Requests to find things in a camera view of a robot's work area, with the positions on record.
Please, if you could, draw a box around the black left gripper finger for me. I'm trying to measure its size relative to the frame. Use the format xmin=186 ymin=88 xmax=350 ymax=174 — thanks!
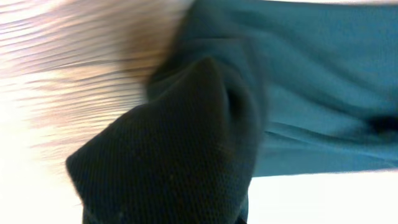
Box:
xmin=66 ymin=58 xmax=261 ymax=224

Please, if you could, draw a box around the black t-shirt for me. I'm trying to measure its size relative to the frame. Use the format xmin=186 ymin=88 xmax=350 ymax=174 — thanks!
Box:
xmin=147 ymin=1 xmax=397 ymax=177

